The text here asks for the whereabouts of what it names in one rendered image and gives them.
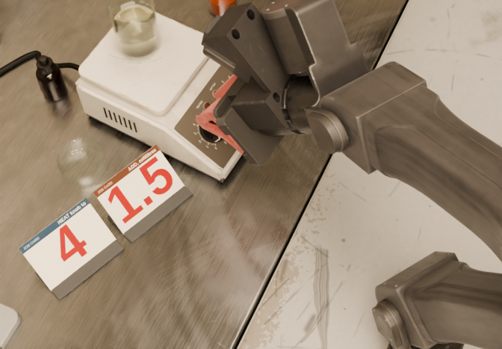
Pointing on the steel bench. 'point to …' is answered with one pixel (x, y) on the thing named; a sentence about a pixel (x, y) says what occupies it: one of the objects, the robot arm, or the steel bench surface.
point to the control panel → (225, 152)
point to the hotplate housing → (156, 122)
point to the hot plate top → (148, 67)
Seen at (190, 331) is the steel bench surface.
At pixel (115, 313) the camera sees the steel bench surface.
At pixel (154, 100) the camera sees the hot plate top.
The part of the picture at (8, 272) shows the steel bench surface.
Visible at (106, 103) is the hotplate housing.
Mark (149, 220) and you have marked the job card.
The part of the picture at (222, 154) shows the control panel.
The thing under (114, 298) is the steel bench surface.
